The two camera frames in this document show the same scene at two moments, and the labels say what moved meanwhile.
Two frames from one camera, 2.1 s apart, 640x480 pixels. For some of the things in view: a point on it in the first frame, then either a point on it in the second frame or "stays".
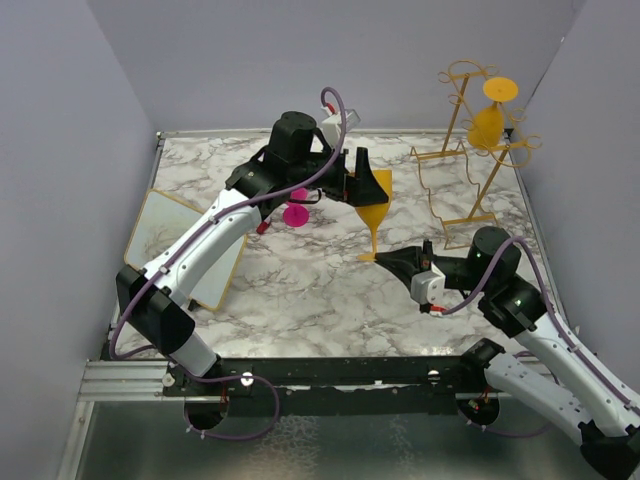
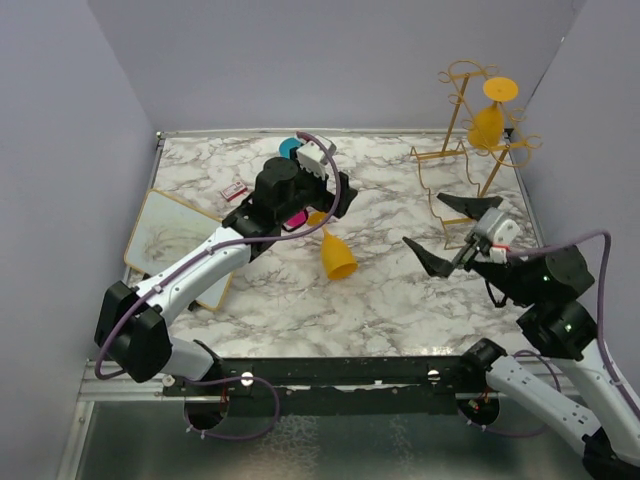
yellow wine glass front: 373,214 to 338,260
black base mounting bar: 328,386 stays
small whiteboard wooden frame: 161,217 stays
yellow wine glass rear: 486,125 stays
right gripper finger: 405,261 to 435,265
